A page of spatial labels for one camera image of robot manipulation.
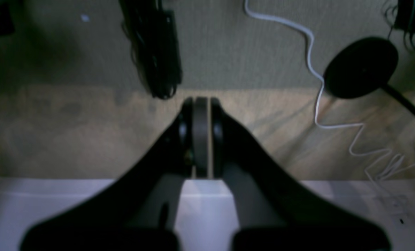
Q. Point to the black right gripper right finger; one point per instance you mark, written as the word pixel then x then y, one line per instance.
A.
pixel 276 212

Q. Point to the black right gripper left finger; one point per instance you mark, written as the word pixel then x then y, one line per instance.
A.
pixel 135 213

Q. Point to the black round stand base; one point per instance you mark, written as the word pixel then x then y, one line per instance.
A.
pixel 362 68

